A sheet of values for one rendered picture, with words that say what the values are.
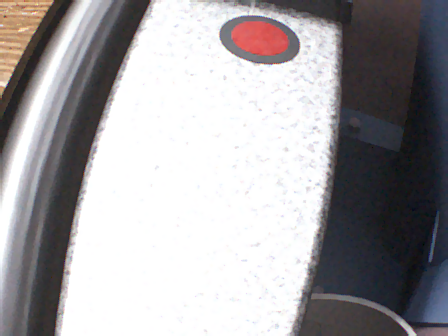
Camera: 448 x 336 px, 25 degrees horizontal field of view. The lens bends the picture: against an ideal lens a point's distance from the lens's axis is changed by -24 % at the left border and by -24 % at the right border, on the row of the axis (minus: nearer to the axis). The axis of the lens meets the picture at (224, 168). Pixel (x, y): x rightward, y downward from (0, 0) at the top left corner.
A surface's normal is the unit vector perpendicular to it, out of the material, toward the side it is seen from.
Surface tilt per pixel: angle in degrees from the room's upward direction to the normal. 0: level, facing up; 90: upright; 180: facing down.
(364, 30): 0
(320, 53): 0
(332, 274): 0
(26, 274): 41
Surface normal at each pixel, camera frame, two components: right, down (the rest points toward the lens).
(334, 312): -0.21, 0.68
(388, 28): 0.11, -0.65
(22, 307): 0.72, -0.37
